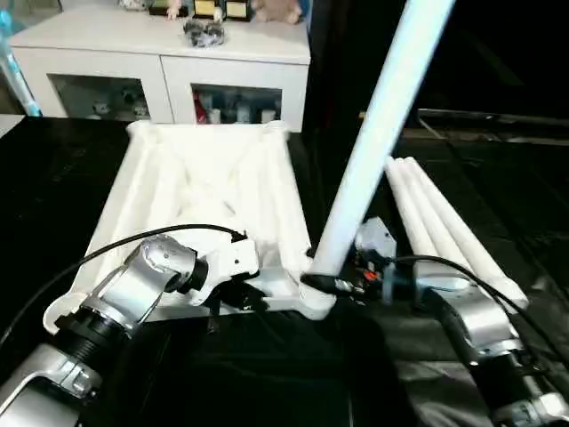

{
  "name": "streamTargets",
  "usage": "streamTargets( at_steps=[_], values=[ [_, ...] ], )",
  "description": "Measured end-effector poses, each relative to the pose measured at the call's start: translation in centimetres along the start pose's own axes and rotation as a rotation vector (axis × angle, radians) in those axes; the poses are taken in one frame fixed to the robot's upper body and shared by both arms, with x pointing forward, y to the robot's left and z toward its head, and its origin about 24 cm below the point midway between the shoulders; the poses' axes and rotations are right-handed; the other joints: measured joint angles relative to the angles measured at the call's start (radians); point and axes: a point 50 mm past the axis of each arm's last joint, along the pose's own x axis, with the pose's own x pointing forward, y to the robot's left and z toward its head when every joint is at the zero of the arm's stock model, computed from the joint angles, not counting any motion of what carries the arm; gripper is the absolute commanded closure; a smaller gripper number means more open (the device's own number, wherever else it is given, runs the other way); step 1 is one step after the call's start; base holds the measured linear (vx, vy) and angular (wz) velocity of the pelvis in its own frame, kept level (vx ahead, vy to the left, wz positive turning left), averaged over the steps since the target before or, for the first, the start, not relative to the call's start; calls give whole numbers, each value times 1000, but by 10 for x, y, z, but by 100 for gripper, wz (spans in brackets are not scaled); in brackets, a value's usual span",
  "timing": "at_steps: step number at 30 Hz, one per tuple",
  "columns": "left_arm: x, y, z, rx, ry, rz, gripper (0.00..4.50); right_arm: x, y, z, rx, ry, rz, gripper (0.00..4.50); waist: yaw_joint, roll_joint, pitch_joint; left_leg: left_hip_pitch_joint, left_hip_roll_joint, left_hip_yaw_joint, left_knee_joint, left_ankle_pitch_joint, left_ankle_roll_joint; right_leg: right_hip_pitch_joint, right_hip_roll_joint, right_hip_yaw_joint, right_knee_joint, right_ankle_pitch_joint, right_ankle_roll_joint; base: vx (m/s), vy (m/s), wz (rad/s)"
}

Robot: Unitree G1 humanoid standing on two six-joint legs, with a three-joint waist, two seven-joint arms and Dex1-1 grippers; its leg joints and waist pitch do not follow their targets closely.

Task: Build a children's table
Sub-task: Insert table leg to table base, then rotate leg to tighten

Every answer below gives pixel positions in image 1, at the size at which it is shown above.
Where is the light blue plastic bottle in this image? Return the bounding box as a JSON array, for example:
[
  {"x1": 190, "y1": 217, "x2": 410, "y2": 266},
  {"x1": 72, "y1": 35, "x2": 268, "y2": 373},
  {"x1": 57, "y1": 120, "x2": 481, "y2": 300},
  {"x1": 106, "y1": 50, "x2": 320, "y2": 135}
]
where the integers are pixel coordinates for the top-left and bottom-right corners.
[{"x1": 0, "y1": 7, "x2": 43, "y2": 118}]

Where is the white cabinet with glass doors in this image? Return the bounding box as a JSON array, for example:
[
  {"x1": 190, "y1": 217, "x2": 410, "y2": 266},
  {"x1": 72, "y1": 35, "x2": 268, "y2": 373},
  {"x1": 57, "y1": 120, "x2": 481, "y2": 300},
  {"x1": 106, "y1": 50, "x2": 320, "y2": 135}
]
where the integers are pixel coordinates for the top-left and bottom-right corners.
[{"x1": 7, "y1": 0, "x2": 313, "y2": 134}]

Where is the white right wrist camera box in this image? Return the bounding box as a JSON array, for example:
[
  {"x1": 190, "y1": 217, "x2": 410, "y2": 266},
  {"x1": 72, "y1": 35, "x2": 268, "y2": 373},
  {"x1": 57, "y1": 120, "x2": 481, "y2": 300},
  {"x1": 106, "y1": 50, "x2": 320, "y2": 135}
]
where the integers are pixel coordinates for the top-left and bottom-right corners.
[{"x1": 355, "y1": 217, "x2": 399, "y2": 264}]

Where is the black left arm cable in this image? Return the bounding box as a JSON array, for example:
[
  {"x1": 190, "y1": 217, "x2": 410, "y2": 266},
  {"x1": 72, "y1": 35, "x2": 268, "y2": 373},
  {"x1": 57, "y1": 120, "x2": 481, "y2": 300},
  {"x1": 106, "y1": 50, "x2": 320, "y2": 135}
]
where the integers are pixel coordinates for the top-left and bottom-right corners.
[{"x1": 0, "y1": 224, "x2": 248, "y2": 346}]

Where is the crumpled silver black object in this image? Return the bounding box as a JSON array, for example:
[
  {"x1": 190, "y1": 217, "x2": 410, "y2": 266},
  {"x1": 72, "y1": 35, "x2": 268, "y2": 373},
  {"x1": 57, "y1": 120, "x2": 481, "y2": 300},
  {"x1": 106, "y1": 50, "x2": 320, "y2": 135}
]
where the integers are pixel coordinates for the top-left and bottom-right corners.
[{"x1": 181, "y1": 17, "x2": 226, "y2": 49}]

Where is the white plastic table leg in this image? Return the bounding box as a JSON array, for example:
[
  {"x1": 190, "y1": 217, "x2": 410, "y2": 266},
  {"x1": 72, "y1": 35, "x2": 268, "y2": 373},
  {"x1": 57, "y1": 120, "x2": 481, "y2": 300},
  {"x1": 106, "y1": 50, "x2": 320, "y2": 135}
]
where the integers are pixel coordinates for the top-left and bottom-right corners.
[
  {"x1": 407, "y1": 157, "x2": 532, "y2": 313},
  {"x1": 396, "y1": 157, "x2": 501, "y2": 291},
  {"x1": 306, "y1": 0, "x2": 457, "y2": 287},
  {"x1": 384, "y1": 158, "x2": 445, "y2": 282}
]

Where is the beige plush toy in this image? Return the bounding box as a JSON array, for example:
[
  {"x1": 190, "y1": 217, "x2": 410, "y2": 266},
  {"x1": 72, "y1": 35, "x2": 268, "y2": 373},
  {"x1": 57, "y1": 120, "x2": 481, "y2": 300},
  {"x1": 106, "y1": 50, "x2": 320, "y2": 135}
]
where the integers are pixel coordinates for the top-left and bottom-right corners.
[{"x1": 252, "y1": 0, "x2": 304, "y2": 26}]

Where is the white plastic table top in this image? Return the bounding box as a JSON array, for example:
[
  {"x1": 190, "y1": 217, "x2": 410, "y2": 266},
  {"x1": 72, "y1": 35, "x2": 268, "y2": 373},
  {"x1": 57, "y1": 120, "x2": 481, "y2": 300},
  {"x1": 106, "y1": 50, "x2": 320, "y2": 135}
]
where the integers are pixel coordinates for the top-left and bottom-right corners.
[{"x1": 44, "y1": 119, "x2": 338, "y2": 335}]

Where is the black work mat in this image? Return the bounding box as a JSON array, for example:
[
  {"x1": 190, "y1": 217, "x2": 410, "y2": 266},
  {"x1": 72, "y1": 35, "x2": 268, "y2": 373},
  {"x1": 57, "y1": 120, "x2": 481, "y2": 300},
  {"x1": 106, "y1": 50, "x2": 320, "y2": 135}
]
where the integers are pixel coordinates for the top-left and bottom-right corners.
[{"x1": 0, "y1": 116, "x2": 569, "y2": 427}]

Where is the glossy black long bar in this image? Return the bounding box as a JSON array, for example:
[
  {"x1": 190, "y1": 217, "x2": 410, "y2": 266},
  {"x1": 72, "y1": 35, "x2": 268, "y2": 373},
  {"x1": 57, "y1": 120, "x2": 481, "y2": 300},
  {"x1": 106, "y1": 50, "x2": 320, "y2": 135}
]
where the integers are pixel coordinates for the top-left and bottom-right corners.
[{"x1": 416, "y1": 107, "x2": 569, "y2": 144}]

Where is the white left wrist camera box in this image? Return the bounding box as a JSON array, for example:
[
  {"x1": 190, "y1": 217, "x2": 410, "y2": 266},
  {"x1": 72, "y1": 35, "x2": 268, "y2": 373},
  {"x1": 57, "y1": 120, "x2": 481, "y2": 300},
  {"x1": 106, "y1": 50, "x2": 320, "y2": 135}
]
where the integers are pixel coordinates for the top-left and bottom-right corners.
[{"x1": 185, "y1": 235, "x2": 261, "y2": 309}]

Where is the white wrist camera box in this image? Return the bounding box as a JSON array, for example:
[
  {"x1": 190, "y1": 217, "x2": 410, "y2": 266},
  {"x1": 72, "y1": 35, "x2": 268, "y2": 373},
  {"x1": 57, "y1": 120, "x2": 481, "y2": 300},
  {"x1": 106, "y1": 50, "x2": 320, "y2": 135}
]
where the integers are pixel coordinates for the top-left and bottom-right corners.
[
  {"x1": 185, "y1": 235, "x2": 261, "y2": 309},
  {"x1": 355, "y1": 217, "x2": 399, "y2": 264}
]

